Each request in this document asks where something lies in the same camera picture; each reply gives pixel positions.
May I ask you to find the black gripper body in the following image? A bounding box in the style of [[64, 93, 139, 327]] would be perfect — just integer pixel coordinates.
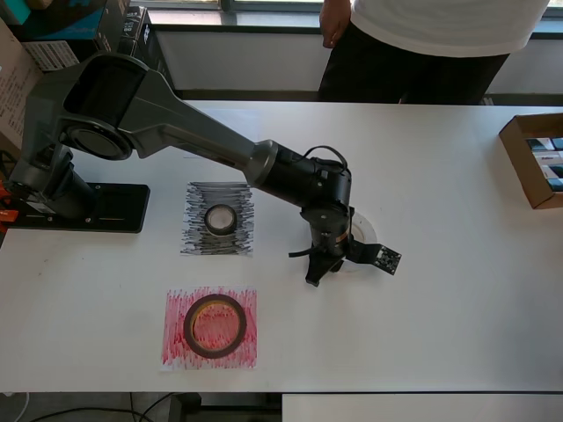
[[307, 236, 367, 266]]

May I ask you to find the large white tape roll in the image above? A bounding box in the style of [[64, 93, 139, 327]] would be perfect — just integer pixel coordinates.
[[341, 210, 379, 274]]

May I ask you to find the black electrical tape roll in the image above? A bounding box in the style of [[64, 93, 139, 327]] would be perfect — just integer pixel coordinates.
[[204, 203, 238, 237]]

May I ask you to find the red double-sided tape roll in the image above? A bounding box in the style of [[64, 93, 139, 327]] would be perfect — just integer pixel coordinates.
[[182, 295, 248, 358]]

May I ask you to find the person right hand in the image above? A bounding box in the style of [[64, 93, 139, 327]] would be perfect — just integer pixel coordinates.
[[318, 0, 355, 49]]

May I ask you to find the black scribbled paper sheet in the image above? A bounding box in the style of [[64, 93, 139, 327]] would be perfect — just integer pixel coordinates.
[[179, 180, 257, 258]]

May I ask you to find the red scribbled paper sheet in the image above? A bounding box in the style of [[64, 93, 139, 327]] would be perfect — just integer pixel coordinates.
[[157, 285, 259, 372]]

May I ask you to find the open cardboard tray box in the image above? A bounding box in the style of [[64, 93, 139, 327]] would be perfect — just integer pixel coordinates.
[[498, 113, 563, 211]]

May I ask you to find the small white printed box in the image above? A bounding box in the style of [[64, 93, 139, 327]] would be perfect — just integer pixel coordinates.
[[530, 150, 563, 166]]

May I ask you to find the person in black shorts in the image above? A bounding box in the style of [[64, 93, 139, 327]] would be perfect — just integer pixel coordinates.
[[317, 0, 553, 106]]

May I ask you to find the large black carton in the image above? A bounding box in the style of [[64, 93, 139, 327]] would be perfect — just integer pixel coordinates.
[[129, 21, 176, 101]]

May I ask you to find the black box white lettering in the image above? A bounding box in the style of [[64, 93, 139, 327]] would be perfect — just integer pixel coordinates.
[[87, 4, 149, 61]]

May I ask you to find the orange clamp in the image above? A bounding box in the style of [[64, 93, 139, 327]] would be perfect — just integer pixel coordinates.
[[0, 179, 21, 225]]

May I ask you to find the teal and dark box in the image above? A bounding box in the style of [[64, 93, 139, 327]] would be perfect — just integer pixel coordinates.
[[0, 0, 109, 43]]

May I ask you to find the large GX760A cardboard box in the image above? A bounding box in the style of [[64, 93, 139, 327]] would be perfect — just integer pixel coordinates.
[[0, 19, 48, 153]]

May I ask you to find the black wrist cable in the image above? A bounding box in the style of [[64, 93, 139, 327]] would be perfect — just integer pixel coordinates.
[[288, 145, 351, 260]]

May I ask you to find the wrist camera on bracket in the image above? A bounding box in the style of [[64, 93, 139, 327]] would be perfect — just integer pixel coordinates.
[[351, 239, 403, 277]]

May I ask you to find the dark table leg frame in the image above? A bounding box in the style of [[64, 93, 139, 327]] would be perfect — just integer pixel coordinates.
[[169, 392, 282, 422]]

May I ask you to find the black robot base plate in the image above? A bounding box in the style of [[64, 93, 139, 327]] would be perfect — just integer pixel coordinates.
[[8, 182, 151, 235]]

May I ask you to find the black floor cable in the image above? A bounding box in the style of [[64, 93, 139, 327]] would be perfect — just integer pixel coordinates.
[[26, 392, 177, 422]]

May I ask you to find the white floor cable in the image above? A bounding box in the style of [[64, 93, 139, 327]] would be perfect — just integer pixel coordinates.
[[0, 389, 30, 422]]

